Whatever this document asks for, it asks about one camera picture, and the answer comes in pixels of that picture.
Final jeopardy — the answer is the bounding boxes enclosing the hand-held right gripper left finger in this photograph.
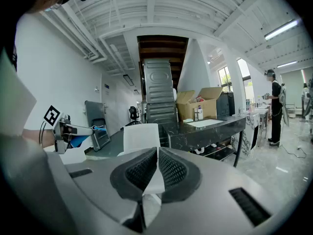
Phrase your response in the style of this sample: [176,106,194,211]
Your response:
[110,147,157,203]

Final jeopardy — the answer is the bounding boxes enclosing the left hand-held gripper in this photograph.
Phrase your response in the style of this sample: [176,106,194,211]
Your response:
[43,105,94,155]

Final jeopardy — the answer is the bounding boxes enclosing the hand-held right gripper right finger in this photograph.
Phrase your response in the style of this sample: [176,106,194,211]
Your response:
[158,147,202,203]

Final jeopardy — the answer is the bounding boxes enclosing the blue-handled metal squeegee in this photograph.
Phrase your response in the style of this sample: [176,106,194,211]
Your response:
[69,125,108,148]

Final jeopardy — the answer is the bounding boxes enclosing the person's left forearm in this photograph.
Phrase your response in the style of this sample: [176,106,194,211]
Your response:
[22,128,55,147]

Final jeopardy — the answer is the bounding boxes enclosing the black folding chair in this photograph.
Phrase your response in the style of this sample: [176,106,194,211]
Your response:
[91,118,111,152]

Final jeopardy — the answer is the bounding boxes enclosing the grey flat panel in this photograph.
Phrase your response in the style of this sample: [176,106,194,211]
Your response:
[84,100,107,132]

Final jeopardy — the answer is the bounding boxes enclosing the white door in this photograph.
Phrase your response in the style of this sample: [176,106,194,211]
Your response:
[101,81,118,137]

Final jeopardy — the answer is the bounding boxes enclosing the white slippers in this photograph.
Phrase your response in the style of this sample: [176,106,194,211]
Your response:
[195,142,218,156]

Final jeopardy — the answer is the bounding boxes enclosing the white plastic chair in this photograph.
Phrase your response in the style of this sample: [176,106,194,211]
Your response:
[117,123,161,157]

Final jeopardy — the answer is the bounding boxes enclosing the black marble table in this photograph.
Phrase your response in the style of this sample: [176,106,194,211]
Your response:
[162,116,246,168]

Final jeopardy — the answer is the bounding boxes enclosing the black office chair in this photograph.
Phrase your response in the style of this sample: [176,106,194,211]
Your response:
[128,106,142,126]

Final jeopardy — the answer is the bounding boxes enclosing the white rectangular sink basin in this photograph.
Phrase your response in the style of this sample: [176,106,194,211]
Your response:
[187,118,228,128]

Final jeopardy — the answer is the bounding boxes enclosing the grey ribbed appliance back panel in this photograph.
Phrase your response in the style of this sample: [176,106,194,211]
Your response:
[146,103,179,133]
[143,58,175,105]

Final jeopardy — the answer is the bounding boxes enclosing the black linear ceiling lamp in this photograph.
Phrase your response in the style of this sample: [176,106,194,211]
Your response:
[122,74,135,87]

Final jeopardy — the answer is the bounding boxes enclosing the large open cardboard box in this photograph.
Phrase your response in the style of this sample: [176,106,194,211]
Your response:
[176,86,224,122]

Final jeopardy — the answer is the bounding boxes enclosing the white marble counter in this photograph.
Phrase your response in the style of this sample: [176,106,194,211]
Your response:
[231,111,260,159]

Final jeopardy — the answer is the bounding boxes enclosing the black crate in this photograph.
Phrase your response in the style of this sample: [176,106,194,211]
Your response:
[216,92,236,118]

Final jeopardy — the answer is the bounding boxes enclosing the person's black star-print shirt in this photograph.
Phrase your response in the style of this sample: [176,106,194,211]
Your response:
[3,42,18,72]

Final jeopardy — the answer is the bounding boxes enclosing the steel work table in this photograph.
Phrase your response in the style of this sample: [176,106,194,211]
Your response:
[254,105,272,140]

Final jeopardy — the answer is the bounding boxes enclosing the rectangular window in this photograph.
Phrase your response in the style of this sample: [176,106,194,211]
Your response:
[217,66,233,93]

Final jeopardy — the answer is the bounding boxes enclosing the brown wooden staircase underside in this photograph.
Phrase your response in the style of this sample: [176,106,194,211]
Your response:
[136,35,189,89]

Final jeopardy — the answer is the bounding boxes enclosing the arched window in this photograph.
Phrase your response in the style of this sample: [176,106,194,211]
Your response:
[236,58,255,105]

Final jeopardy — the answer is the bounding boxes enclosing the fluorescent ceiling light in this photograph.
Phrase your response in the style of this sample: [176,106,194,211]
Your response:
[264,18,301,41]
[276,60,298,69]

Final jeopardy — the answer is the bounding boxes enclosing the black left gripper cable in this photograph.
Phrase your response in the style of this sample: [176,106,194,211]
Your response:
[38,120,47,147]

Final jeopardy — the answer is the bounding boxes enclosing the black cable on floor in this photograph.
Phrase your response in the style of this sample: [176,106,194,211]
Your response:
[278,143,308,159]

